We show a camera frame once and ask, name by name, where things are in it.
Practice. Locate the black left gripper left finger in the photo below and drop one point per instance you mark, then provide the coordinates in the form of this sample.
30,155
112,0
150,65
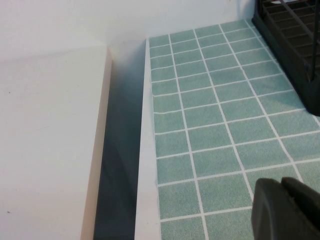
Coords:
272,215

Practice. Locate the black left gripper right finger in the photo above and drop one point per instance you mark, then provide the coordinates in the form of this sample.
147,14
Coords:
305,197

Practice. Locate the green checked tablecloth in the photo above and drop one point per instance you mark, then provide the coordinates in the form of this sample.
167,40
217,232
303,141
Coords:
212,112

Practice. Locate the black plastic drip tray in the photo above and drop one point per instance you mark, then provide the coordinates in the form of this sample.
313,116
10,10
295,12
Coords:
282,42

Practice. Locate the white cabinet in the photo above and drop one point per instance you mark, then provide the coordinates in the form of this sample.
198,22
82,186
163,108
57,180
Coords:
50,137

